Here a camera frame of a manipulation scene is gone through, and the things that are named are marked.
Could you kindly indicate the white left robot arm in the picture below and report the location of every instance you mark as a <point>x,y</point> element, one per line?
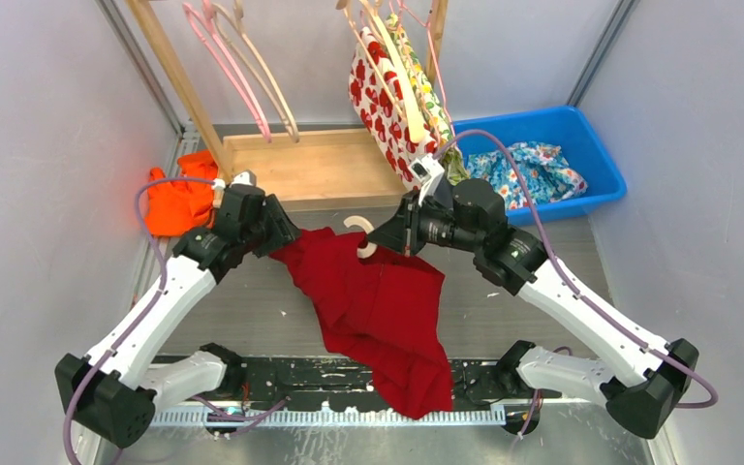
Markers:
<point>112,390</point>

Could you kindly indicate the thick pink hanger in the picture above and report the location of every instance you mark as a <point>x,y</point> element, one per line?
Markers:
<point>203,22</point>

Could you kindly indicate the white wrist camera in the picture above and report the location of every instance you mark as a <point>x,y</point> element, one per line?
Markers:
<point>220,185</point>
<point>429,173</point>

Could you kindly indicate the lemon print skirt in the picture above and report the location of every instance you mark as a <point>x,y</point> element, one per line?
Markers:
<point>428,101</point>

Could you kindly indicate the dark red cloth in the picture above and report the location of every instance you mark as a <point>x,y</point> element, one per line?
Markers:
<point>382,312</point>

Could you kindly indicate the beige wooden hanger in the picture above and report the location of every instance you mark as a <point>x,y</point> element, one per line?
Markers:
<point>239,50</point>
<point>366,249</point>

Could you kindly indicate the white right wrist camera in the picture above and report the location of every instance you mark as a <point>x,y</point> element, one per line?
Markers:
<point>429,173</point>

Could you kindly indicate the blue plastic bin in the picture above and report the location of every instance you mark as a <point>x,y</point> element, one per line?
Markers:
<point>568,128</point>

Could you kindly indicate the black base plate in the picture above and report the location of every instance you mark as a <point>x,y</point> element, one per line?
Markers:
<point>311,383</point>

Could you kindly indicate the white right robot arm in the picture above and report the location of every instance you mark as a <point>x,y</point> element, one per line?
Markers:
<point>638,377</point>

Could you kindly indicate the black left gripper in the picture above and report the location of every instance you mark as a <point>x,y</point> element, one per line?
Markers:
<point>283,232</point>

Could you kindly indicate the thin pink wire hanger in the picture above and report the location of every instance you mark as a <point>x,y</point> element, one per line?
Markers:
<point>434,26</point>

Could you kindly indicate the orange cloth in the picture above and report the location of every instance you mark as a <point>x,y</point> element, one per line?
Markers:
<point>177,206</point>

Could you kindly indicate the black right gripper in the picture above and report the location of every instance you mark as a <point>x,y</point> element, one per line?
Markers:
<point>402,233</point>

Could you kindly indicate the blue floral cloth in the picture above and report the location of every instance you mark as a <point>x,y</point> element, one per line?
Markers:
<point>547,174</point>

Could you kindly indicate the red poppy print cloth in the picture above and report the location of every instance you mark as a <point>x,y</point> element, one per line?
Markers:
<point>377,113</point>

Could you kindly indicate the cream wooden hanger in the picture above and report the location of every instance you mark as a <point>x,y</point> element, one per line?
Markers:
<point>406,105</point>

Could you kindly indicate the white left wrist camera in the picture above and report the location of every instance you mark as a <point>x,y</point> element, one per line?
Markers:
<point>220,185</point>

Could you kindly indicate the wooden hanger rack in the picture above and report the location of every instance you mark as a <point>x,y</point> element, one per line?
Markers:
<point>326,169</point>

